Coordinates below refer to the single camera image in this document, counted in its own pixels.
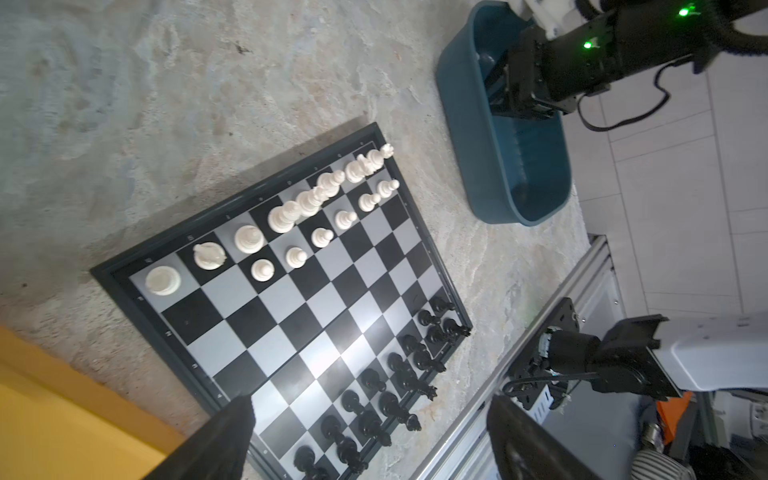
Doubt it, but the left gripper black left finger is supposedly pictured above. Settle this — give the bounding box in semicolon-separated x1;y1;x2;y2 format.
145;396;256;480

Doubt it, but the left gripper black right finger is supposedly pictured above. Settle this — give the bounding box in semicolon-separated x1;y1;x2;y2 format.
487;395;599;480

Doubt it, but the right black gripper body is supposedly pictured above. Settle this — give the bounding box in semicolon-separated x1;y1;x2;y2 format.
485;17;616;119

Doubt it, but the yellow plastic tray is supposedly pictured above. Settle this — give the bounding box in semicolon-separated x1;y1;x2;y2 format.
1;329;186;479

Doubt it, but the black white chess board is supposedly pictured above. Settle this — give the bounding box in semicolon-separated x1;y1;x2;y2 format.
92;124;472;479

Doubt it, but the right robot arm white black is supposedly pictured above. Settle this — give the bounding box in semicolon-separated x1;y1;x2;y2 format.
484;1;767;400

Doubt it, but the teal plastic bin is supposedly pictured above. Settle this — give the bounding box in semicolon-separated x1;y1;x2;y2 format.
436;1;572;227

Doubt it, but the aluminium mounting rail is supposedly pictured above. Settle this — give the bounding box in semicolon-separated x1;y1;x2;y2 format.
414;235;638;479

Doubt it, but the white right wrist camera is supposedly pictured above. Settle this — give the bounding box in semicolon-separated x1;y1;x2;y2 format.
506;0;584;40

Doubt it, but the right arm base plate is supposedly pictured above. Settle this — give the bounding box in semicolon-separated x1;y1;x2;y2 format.
502;297;580;423

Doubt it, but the black corrugated cable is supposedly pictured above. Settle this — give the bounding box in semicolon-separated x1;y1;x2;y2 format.
698;0;768;58

